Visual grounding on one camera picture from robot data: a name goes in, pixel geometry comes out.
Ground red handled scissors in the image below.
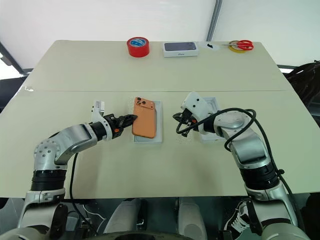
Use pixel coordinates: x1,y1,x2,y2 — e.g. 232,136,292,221
219,39,255,51

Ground white phone box lid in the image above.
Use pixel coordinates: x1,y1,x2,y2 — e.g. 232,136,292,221
199,96,227,144

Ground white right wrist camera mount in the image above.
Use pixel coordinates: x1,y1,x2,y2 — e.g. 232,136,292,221
180,91,214,121

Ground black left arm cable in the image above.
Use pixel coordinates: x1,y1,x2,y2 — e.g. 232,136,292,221
69,151,87,226

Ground black bag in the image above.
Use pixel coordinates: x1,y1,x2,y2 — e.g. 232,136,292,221
285,59,320,112

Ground red tape roll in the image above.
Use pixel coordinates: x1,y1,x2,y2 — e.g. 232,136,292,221
126,36,151,59

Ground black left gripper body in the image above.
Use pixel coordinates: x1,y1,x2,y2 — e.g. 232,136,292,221
104,113,126,139

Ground grey metal pole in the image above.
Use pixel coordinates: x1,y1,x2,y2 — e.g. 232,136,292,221
205,0,224,42

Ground grey rounded robot leg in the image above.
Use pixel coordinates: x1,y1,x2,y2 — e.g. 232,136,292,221
103,198,142,235
177,197,209,240

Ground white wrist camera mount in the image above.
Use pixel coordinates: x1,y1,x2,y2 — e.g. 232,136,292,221
89,100,113,141
180,91,214,121

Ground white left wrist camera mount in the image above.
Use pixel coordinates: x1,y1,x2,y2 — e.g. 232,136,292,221
89,100,113,141

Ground orange phone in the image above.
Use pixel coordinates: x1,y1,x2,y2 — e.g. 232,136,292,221
131,96,158,139

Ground yellow tape roll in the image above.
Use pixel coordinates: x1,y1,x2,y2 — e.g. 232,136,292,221
229,39,248,54

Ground dark metal frame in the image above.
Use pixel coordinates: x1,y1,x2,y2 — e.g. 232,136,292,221
0,41,34,79

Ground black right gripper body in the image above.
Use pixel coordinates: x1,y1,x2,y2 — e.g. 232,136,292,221
180,108,200,129

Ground white box with phone picture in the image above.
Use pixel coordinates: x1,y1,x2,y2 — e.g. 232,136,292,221
163,41,201,58

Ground clear plastic wrap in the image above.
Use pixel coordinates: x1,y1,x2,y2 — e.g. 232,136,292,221
199,40,221,52

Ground white phone box base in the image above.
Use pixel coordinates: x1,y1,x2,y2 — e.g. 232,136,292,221
129,99,163,146

